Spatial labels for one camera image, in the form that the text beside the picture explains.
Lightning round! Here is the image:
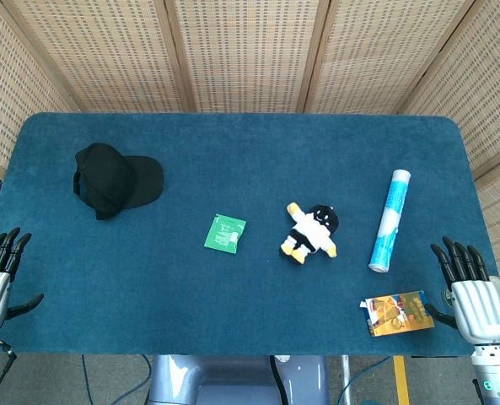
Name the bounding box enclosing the green sachet packet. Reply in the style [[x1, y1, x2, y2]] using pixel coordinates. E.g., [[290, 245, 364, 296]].
[[203, 213, 248, 256]]

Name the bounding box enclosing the grey robot torso base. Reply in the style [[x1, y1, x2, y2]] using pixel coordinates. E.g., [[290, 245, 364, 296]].
[[147, 354, 331, 405]]

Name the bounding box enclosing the blue carpet table mat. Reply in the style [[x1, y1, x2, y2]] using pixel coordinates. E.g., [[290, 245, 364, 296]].
[[0, 111, 500, 358]]

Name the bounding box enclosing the black baseball cap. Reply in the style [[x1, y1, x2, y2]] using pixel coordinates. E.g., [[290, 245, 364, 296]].
[[73, 142, 165, 222]]

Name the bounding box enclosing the blue cable on floor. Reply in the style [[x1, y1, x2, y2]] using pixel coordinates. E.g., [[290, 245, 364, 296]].
[[80, 354, 152, 405]]

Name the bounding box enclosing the woven bamboo folding screen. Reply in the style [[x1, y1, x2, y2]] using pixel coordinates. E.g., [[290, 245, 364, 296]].
[[0, 0, 500, 296]]

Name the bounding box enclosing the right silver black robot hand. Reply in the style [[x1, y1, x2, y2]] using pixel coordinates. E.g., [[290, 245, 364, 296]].
[[423, 235, 500, 345]]

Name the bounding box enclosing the yellow floor tape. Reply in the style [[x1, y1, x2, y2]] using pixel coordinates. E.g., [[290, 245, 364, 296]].
[[392, 355, 411, 405]]

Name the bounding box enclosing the yellow snack box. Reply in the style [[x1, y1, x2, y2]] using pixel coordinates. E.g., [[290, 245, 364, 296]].
[[359, 289, 436, 338]]

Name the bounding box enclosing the blue white cylindrical tube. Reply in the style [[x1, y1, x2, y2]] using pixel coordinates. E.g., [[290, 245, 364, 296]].
[[367, 169, 412, 273]]

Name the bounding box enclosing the black and white plush toy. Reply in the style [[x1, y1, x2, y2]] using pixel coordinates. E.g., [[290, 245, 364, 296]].
[[279, 202, 341, 266]]

